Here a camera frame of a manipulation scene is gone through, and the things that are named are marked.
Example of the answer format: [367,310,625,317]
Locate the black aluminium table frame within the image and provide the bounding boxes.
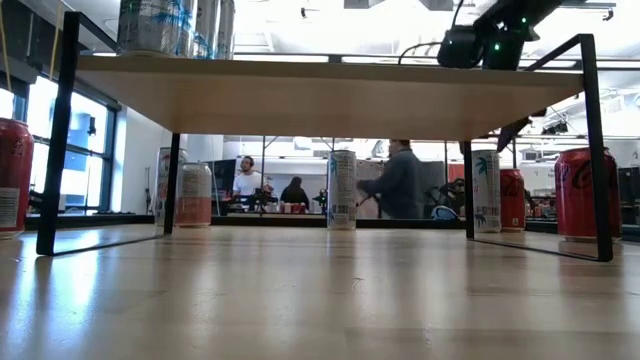
[24,213,640,236]

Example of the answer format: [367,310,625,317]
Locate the large window black frame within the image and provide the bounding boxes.
[0,74,121,216]

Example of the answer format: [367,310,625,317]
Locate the white hanging cloth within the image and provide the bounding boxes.
[355,159,384,182]

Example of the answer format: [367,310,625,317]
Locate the black ceiling rail fixture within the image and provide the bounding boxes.
[558,1,617,22]

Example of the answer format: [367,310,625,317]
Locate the tall white can teal palms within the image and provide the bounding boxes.
[326,149,358,232]

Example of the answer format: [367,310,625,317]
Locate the red cola can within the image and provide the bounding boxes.
[498,168,527,233]
[0,117,35,240]
[553,146,624,244]

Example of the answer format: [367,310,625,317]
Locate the person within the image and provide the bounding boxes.
[232,155,265,201]
[355,138,424,220]
[279,175,311,207]

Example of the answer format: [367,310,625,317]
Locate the dark grey hanging cloth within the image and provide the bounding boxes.
[419,160,446,202]

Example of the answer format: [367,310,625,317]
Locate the tall white can green palms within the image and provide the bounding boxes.
[471,149,503,234]

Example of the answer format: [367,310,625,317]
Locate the black monitor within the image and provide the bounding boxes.
[206,158,237,202]

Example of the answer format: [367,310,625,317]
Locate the wooden shelf black metal legs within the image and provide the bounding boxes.
[35,10,615,264]

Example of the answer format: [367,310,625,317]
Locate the short white and pink can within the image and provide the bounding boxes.
[175,161,213,229]

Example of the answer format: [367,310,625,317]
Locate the blue and white helmet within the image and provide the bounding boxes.
[430,204,459,221]

